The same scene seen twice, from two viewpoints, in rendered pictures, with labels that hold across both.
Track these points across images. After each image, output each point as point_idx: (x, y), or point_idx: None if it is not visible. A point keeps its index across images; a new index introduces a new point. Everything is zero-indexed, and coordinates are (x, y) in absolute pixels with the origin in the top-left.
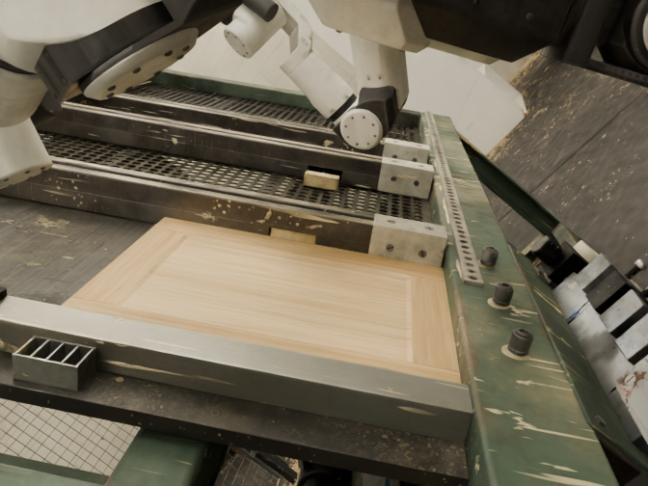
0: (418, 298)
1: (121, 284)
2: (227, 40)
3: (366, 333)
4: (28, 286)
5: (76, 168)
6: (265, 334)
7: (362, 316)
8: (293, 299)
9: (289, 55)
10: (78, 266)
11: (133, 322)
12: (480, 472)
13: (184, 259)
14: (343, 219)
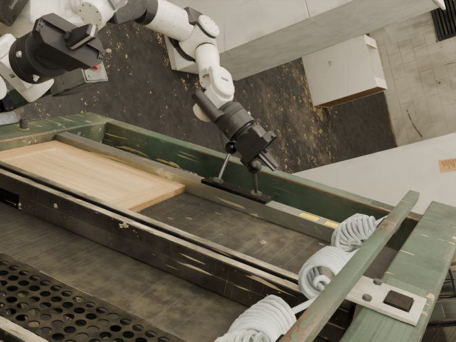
0: (6, 157)
1: (150, 189)
2: (43, 93)
3: (57, 157)
4: (191, 207)
5: (159, 224)
6: (102, 164)
7: (49, 160)
8: (72, 171)
9: (4, 83)
10: (165, 212)
11: (156, 167)
12: (82, 131)
13: (109, 195)
14: (1, 161)
